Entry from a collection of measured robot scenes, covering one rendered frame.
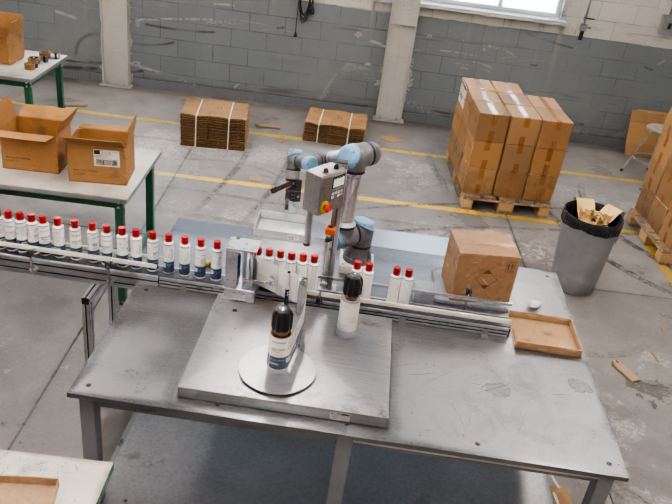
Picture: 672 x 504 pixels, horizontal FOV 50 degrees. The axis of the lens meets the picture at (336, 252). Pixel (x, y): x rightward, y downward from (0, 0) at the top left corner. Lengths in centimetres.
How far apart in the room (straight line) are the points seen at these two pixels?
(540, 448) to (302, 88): 638
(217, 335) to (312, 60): 582
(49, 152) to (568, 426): 329
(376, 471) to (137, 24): 645
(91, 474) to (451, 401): 138
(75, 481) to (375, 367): 121
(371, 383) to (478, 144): 388
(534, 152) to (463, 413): 398
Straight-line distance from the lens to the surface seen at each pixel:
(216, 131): 721
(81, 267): 357
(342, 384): 288
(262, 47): 856
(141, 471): 343
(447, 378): 311
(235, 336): 307
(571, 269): 559
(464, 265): 349
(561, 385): 327
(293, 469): 345
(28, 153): 475
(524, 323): 359
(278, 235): 367
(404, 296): 334
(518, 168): 663
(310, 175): 315
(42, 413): 410
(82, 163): 458
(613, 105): 911
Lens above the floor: 271
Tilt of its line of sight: 29 degrees down
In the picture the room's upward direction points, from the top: 8 degrees clockwise
